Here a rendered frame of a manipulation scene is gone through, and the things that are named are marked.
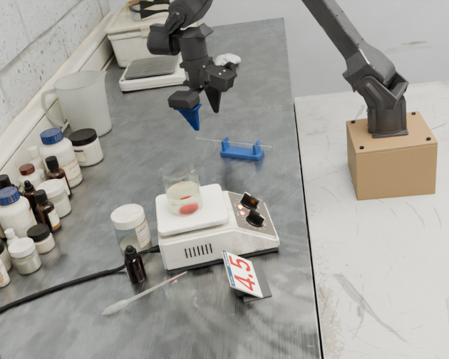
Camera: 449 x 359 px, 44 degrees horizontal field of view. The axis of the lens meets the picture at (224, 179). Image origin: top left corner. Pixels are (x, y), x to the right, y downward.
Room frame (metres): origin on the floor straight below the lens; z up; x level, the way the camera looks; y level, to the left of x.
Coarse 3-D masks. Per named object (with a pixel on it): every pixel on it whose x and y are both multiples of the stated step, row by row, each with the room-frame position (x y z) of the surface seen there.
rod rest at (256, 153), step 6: (228, 138) 1.16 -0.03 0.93; (222, 144) 1.14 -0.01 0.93; (228, 144) 1.16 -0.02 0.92; (222, 150) 1.14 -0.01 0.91; (228, 150) 1.14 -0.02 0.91; (234, 150) 1.14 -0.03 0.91; (240, 150) 1.13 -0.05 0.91; (246, 150) 1.13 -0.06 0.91; (252, 150) 1.12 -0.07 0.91; (258, 150) 1.11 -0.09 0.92; (228, 156) 1.13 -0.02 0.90; (234, 156) 1.12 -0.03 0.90; (240, 156) 1.12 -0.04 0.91; (246, 156) 1.11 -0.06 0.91; (252, 156) 1.10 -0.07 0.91; (258, 156) 1.09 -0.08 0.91
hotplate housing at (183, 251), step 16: (224, 192) 0.87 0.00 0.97; (224, 224) 0.77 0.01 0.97; (272, 224) 0.81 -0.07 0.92; (160, 240) 0.76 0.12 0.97; (176, 240) 0.75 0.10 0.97; (192, 240) 0.75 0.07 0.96; (208, 240) 0.75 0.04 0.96; (224, 240) 0.75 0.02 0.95; (240, 240) 0.76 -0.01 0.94; (256, 240) 0.76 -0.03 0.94; (272, 240) 0.76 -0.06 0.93; (176, 256) 0.75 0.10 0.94; (192, 256) 0.75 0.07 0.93; (208, 256) 0.75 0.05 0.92; (240, 256) 0.76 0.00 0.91
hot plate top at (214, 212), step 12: (204, 192) 0.85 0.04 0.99; (216, 192) 0.85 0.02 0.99; (156, 204) 0.84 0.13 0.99; (204, 204) 0.81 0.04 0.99; (216, 204) 0.81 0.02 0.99; (168, 216) 0.80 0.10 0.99; (192, 216) 0.79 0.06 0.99; (204, 216) 0.78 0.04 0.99; (216, 216) 0.77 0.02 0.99; (228, 216) 0.77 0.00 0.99; (168, 228) 0.76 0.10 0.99; (180, 228) 0.76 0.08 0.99; (192, 228) 0.76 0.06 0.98
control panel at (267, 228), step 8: (232, 200) 0.85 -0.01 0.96; (240, 200) 0.86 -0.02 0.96; (232, 208) 0.82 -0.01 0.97; (240, 208) 0.83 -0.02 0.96; (264, 208) 0.85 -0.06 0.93; (240, 216) 0.80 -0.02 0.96; (264, 216) 0.83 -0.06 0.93; (240, 224) 0.77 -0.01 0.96; (248, 224) 0.78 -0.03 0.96; (264, 224) 0.79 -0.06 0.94; (264, 232) 0.77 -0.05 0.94; (272, 232) 0.78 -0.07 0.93
